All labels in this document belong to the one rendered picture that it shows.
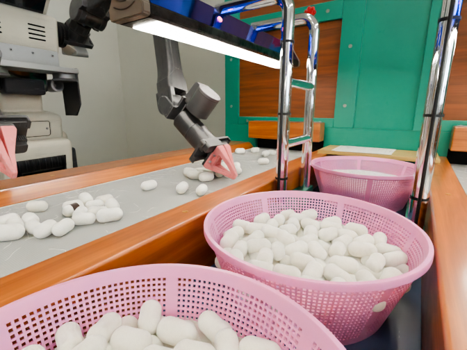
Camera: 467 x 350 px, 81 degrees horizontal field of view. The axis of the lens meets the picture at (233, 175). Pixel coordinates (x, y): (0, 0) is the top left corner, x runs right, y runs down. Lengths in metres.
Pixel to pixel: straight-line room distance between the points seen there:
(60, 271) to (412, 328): 0.37
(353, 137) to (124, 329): 0.97
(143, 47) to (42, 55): 1.85
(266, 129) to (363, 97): 0.36
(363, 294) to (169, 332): 0.16
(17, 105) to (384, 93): 1.22
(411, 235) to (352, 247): 0.07
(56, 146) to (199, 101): 0.65
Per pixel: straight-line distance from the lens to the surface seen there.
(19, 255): 0.43
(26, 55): 1.16
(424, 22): 1.11
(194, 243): 0.40
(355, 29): 1.12
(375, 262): 0.36
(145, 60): 2.93
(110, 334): 0.27
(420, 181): 0.51
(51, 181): 0.68
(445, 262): 0.35
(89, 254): 0.33
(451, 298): 0.29
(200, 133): 0.65
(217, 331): 0.25
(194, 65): 2.53
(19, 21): 1.19
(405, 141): 1.07
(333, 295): 0.27
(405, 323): 0.40
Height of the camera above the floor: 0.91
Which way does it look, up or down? 14 degrees down
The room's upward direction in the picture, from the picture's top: straight up
